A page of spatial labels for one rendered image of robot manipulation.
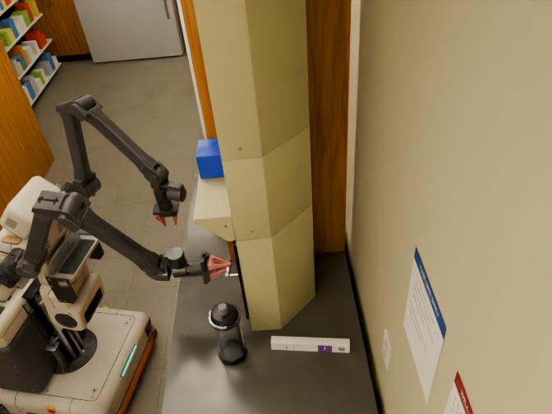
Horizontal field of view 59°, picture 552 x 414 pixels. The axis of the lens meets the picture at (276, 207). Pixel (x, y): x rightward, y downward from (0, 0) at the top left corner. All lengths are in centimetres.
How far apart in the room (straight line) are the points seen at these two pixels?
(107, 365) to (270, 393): 124
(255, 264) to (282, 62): 66
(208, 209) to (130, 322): 151
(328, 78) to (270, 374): 101
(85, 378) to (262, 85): 195
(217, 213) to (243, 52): 51
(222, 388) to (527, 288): 128
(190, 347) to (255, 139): 89
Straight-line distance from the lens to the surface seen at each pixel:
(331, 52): 158
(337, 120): 169
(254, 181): 135
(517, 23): 63
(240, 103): 122
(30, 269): 190
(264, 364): 177
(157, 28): 644
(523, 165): 61
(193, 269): 173
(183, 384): 179
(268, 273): 161
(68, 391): 276
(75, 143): 208
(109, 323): 292
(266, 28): 118
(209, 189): 155
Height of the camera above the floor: 245
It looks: 40 degrees down
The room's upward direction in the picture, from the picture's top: 6 degrees counter-clockwise
